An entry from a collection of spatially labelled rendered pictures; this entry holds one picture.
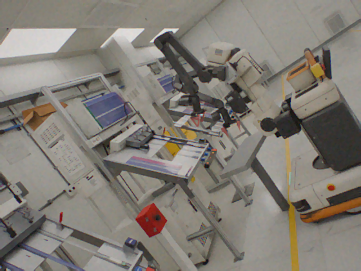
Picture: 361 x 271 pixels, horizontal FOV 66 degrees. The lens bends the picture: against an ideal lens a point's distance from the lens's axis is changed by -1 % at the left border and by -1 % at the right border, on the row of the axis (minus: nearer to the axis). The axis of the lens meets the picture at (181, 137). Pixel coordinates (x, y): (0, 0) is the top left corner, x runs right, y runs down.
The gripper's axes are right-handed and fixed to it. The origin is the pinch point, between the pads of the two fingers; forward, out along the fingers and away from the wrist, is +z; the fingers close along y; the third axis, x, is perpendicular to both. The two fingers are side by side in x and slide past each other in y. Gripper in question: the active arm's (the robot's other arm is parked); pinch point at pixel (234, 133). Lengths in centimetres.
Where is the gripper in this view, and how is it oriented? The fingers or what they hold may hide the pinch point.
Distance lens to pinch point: 208.0
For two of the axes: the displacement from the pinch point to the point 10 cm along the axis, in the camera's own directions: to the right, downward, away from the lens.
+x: -1.5, -2.9, -9.5
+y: -9.2, 3.8, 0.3
